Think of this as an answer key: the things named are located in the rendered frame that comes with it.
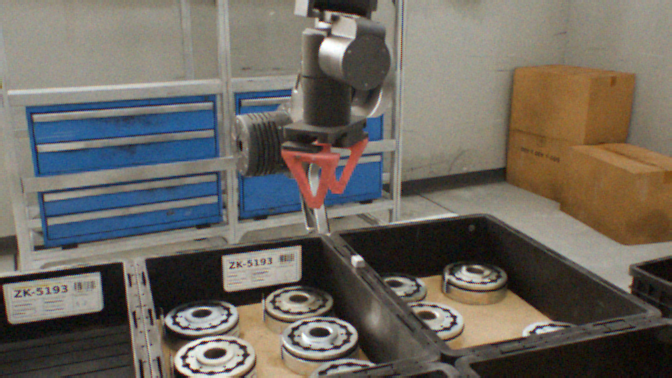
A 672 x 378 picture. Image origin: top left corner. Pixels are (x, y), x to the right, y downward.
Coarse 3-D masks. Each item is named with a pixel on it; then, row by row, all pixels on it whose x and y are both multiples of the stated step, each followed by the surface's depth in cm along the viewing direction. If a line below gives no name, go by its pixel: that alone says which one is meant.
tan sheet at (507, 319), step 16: (432, 288) 109; (448, 304) 104; (464, 304) 104; (496, 304) 104; (512, 304) 104; (528, 304) 103; (464, 320) 99; (480, 320) 99; (496, 320) 99; (512, 320) 99; (528, 320) 99; (544, 320) 99; (464, 336) 94; (480, 336) 94; (496, 336) 94; (512, 336) 94
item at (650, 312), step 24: (456, 216) 113; (480, 216) 114; (336, 240) 103; (528, 240) 103; (576, 264) 94; (384, 288) 86; (408, 312) 80; (648, 312) 80; (432, 336) 74; (528, 336) 75; (552, 336) 75
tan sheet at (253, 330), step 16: (256, 304) 103; (240, 320) 99; (256, 320) 99; (160, 336) 94; (240, 336) 94; (256, 336) 94; (272, 336) 94; (176, 352) 90; (256, 352) 90; (272, 352) 90; (272, 368) 86; (288, 368) 86
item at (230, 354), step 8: (208, 344) 85; (216, 344) 85; (224, 344) 85; (200, 352) 83; (208, 352) 84; (232, 352) 83; (200, 360) 81; (208, 360) 81; (216, 360) 81; (224, 360) 81
